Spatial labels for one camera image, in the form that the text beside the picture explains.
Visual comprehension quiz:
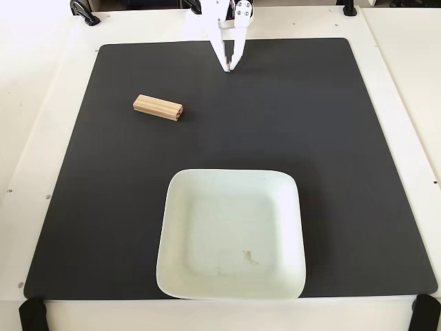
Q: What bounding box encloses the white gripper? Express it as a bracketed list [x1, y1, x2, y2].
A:
[201, 0, 257, 74]

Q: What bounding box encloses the wooden block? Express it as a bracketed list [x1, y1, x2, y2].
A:
[132, 94, 185, 123]

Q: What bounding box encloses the white square plate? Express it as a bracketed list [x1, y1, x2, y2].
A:
[155, 168, 307, 301]

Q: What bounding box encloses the black table clamp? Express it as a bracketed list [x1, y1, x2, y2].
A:
[409, 294, 437, 331]
[336, 0, 358, 17]
[18, 297, 48, 331]
[70, 0, 102, 27]
[184, 0, 203, 16]

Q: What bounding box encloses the black mat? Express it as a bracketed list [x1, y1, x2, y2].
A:
[23, 37, 439, 301]

